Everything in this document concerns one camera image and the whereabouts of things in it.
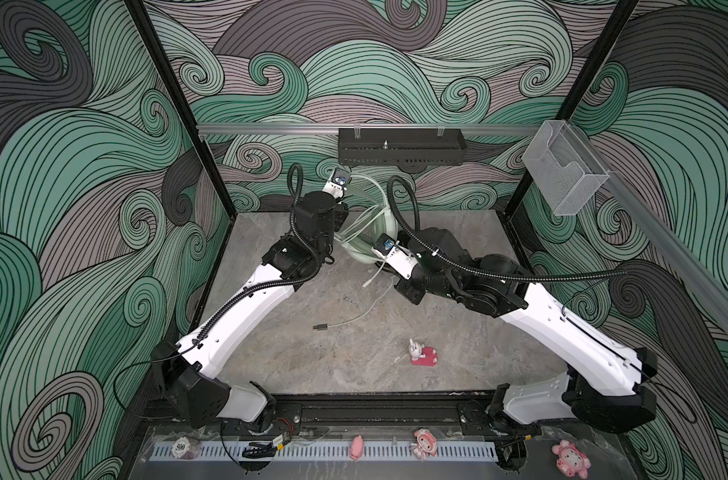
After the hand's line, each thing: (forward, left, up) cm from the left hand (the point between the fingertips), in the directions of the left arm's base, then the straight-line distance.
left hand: (322, 187), depth 69 cm
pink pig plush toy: (-49, -58, -36) cm, 84 cm away
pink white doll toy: (-46, -25, -37) cm, 64 cm away
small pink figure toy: (-47, -10, -39) cm, 62 cm away
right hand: (-17, -17, -8) cm, 25 cm away
